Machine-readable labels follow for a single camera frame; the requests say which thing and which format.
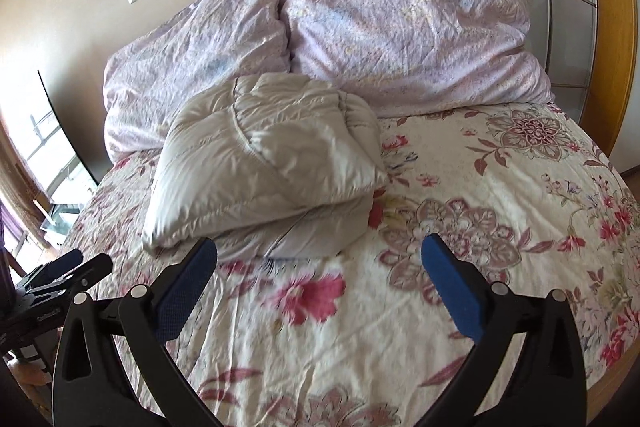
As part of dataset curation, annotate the floral bed cover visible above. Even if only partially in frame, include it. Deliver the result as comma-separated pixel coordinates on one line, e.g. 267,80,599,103
65,103,639,426

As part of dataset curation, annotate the beige puffer jacket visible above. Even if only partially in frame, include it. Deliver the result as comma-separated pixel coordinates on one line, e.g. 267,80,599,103
141,74,387,261

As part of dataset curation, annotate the dark framed window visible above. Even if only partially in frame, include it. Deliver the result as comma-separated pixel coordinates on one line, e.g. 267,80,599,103
1,72,96,251

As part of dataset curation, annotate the right lilac pillow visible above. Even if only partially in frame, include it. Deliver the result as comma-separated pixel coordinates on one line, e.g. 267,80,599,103
281,0,554,117

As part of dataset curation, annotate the left lilac pillow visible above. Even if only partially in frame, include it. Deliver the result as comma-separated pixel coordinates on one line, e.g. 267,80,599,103
103,0,291,162

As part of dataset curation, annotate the lilac pillow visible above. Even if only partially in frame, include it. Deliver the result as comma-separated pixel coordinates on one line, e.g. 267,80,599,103
103,0,291,162
281,0,554,117

